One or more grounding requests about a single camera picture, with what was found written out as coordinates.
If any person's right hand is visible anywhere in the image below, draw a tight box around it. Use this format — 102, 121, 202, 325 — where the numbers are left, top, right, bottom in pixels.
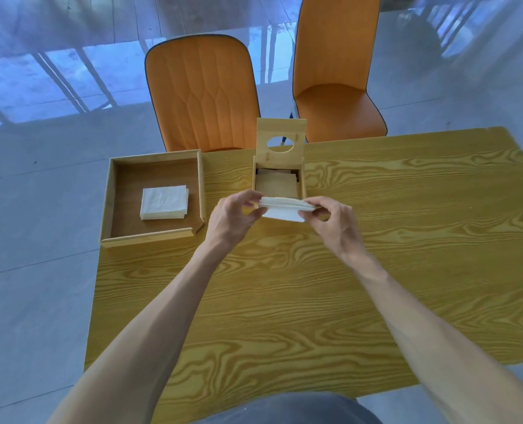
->
304, 196, 369, 264

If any stack of napkins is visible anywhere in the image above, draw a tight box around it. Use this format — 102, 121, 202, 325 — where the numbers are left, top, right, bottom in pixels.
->
139, 185, 190, 221

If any orange quilted chair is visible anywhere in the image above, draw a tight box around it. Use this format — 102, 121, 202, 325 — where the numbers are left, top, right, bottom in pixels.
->
144, 34, 262, 153

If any orange smooth chair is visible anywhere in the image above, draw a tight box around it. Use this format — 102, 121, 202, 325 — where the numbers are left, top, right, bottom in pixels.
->
290, 0, 388, 144

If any person's right forearm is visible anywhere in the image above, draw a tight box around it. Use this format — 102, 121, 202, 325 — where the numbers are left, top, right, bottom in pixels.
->
348, 254, 523, 424

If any wooden box with hole lid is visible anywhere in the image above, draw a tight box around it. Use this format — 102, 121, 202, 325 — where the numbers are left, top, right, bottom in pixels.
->
252, 117, 308, 204

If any open wooden tray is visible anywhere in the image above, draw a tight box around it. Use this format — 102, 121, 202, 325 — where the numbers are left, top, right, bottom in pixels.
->
99, 149, 207, 249

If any person's left hand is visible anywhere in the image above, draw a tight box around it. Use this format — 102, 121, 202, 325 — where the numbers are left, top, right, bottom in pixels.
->
204, 189, 264, 257

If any grey printed shirt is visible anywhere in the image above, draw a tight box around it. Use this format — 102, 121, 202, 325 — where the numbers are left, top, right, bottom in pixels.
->
195, 391, 384, 424

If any person's left forearm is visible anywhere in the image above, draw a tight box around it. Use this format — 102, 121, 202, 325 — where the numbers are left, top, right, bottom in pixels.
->
45, 242, 227, 424

